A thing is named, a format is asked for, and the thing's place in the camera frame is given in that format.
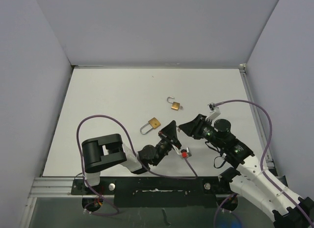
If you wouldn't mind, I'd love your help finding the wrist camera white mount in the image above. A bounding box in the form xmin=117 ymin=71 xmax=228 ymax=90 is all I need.
xmin=206 ymin=103 xmax=221 ymax=122
xmin=175 ymin=147 xmax=192 ymax=159

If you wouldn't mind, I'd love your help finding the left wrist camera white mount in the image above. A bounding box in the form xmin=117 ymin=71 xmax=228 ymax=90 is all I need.
xmin=175 ymin=147 xmax=192 ymax=159

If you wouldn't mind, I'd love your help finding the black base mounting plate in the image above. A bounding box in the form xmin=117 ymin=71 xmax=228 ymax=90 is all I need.
xmin=71 ymin=177 xmax=232 ymax=208

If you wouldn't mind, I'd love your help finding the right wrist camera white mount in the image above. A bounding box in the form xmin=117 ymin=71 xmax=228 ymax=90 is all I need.
xmin=206 ymin=103 xmax=221 ymax=122

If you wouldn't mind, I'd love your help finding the long shackle brass padlock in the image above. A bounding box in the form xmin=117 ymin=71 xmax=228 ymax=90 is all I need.
xmin=139 ymin=117 xmax=161 ymax=135

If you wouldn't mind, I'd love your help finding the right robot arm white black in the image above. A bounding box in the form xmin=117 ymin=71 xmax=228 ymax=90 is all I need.
xmin=179 ymin=114 xmax=314 ymax=228

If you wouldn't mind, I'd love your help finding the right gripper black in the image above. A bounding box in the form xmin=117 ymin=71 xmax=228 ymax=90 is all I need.
xmin=179 ymin=114 xmax=224 ymax=149

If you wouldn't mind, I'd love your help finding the aluminium frame rail right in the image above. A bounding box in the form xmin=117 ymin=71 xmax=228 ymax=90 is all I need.
xmin=239 ymin=63 xmax=302 ymax=228

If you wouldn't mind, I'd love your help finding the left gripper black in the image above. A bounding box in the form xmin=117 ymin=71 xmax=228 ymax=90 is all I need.
xmin=153 ymin=120 xmax=181 ymax=166

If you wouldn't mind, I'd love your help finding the small brass padlock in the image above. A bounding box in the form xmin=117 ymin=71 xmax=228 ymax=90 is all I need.
xmin=166 ymin=97 xmax=181 ymax=110

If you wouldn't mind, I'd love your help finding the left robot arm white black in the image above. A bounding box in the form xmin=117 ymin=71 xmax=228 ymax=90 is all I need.
xmin=81 ymin=120 xmax=182 ymax=194

